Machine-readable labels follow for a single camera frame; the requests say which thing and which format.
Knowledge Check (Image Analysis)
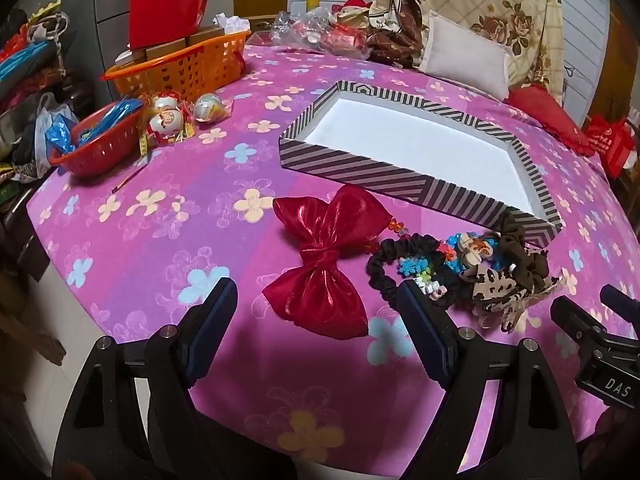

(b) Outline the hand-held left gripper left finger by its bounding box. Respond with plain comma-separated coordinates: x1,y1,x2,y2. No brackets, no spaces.
52,276,239,480

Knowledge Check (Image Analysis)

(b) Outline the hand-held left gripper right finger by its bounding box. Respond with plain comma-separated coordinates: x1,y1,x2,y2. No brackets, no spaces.
396,280,583,480

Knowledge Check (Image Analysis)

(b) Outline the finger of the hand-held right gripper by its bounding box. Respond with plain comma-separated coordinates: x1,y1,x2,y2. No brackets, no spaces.
600,285,640,313
550,296,610,358

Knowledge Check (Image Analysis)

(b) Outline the colourful bead bracelet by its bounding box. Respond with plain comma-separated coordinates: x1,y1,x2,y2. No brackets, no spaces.
414,270,449,302

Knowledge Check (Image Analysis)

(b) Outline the brown scrunchie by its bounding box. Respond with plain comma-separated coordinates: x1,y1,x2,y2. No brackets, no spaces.
500,210,551,292

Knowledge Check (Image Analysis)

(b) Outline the black scrunchie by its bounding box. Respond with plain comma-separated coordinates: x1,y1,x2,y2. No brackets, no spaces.
366,237,481,311

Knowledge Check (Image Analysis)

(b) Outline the leopard print hair bow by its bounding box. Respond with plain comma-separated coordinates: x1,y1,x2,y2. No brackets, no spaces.
460,260,566,334

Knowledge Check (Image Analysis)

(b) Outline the cartoon charm hair tie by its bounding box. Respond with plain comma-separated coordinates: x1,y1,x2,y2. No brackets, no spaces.
456,231,495,267

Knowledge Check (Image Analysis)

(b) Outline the red bead bracelet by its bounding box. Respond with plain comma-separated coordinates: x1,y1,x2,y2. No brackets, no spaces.
365,216,409,256

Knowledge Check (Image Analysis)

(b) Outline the red satin hair bow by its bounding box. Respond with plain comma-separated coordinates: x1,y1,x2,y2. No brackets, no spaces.
263,183,392,339

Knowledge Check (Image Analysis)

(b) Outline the striped cardboard box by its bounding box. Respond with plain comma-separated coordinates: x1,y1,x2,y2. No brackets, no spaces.
278,81,564,251

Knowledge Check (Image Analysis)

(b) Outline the pink floral bedsheet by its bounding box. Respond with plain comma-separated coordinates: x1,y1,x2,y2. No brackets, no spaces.
27,42,640,466

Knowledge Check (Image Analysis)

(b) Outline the red shopping bag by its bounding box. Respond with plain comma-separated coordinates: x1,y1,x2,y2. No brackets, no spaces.
582,115,637,179

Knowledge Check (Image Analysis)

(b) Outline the thin pencil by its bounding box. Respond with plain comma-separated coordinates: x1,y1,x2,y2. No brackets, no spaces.
112,165,149,195

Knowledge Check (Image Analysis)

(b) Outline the yellow measuring tape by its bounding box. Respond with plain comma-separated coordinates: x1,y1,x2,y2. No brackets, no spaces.
137,94,197,157

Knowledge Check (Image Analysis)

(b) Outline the red heart pillow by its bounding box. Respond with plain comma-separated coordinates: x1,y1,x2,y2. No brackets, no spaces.
505,85,599,157

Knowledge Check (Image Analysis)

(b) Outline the red plastic bowl basket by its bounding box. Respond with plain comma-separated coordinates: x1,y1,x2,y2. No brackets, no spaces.
48,97,147,179

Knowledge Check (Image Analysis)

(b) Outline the blue plastic bag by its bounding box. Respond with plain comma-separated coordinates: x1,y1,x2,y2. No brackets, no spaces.
35,99,144,156

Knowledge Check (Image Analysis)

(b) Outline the orange plastic basket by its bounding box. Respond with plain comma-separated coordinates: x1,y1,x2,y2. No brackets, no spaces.
100,30,252,104

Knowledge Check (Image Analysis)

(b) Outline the grey plastic bag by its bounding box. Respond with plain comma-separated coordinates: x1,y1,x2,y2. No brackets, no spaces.
0,92,66,182

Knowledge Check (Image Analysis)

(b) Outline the white pillow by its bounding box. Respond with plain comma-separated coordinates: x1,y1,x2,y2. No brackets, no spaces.
417,10,512,101

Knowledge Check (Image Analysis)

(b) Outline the brown cardboard box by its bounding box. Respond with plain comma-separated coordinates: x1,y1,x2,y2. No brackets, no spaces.
186,25,226,47
116,39,192,66

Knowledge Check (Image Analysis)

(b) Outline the white tissue paper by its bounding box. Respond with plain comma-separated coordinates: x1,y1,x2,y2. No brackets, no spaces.
212,12,250,36

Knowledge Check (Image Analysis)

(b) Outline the clear plastic bag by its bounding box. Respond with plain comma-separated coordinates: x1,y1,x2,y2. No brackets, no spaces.
270,10,372,59

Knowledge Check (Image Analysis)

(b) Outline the red paper gift bag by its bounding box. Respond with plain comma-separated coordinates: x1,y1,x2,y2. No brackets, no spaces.
128,0,209,52

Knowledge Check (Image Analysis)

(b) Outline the red hat plush toy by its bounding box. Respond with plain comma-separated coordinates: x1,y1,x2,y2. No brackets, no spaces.
334,0,374,29

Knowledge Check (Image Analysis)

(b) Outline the pile of colourful cloths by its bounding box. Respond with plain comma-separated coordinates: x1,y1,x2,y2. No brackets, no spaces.
0,0,68,106

